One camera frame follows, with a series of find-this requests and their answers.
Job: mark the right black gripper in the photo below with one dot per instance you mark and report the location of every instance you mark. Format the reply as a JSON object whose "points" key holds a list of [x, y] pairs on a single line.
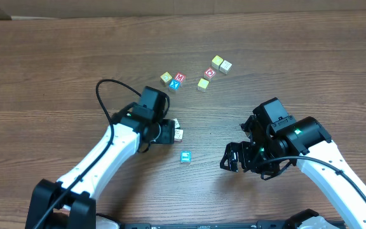
{"points": [[244, 156]]}

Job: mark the red edged wooden block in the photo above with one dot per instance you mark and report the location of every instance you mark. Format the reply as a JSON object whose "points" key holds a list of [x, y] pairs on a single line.
{"points": [[178, 135]]}

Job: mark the white block far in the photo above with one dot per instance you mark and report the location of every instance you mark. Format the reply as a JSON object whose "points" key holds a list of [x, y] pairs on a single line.
{"points": [[225, 67]]}

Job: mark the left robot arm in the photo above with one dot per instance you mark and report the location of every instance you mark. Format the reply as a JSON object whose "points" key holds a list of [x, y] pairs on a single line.
{"points": [[70, 202]]}

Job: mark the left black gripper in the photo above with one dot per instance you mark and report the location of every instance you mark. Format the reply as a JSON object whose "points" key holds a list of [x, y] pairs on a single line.
{"points": [[167, 131]]}

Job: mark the green edged wooden block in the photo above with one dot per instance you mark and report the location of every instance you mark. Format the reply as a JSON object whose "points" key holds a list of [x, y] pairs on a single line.
{"points": [[177, 125]]}

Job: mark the red M block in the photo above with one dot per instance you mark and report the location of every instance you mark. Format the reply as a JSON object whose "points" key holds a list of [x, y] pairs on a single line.
{"points": [[180, 77]]}

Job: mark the blue wooden block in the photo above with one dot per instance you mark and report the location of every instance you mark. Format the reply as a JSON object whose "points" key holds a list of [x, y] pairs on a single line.
{"points": [[185, 157]]}

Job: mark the yellow block far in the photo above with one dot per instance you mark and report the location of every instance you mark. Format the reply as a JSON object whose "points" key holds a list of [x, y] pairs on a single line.
{"points": [[216, 62]]}

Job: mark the yellow block middle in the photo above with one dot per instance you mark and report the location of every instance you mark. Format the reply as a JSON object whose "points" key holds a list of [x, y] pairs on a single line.
{"points": [[203, 85]]}

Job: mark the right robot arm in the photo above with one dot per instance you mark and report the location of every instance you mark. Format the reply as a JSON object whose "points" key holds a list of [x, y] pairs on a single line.
{"points": [[276, 141]]}

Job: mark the yellow block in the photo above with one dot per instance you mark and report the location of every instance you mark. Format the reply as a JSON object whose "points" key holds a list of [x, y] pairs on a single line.
{"points": [[166, 78], [203, 85], [216, 62]]}

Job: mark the yellow block left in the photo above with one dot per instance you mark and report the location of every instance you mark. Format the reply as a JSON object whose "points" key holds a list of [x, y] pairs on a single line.
{"points": [[166, 78]]}

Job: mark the blue X block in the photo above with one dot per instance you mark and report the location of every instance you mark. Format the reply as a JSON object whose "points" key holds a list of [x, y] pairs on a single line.
{"points": [[174, 86]]}

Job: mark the red circle block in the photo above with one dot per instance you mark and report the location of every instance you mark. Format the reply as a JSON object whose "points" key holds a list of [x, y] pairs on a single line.
{"points": [[209, 74]]}

